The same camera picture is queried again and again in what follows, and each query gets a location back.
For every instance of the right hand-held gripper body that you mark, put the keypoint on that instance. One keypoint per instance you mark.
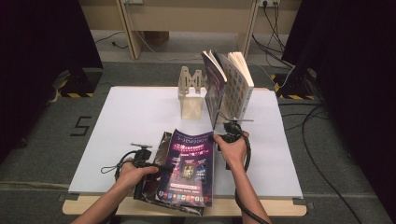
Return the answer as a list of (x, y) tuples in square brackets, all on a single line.
[(232, 132)]

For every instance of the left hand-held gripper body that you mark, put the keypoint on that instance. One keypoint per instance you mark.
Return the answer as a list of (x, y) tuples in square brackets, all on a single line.
[(144, 155)]

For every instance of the white book with picture grid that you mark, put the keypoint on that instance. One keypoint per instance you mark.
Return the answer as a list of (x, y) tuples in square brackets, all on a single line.
[(238, 90)]

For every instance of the black curtain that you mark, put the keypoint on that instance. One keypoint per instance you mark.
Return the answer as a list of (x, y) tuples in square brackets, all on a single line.
[(37, 62), (358, 77)]

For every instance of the white wall socket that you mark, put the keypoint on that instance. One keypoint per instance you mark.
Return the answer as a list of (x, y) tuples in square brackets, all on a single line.
[(269, 2)]

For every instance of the person's left hand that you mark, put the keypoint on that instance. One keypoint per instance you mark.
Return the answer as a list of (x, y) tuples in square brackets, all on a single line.
[(132, 179)]

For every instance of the purple book with blue spine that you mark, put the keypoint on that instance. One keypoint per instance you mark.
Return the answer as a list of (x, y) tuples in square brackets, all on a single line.
[(215, 93)]

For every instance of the beige expandable book rack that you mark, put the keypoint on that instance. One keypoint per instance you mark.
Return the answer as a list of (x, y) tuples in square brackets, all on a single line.
[(191, 93)]

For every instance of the black stand base striped tape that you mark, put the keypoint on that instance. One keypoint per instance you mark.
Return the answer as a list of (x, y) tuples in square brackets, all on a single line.
[(294, 88), (79, 84)]

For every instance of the beige wooden desk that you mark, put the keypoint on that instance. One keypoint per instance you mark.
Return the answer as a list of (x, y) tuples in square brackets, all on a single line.
[(186, 18)]

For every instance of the light wooden table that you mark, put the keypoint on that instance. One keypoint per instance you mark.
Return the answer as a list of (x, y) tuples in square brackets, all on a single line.
[(102, 207)]

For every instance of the purple book with white spine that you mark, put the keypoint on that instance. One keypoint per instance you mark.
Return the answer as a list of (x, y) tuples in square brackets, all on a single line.
[(186, 168)]

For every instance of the dark brown glossy book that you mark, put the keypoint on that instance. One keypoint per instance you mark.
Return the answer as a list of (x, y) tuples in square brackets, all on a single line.
[(146, 186)]

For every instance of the person's right hand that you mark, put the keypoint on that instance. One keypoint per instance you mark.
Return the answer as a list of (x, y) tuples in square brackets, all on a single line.
[(235, 154)]

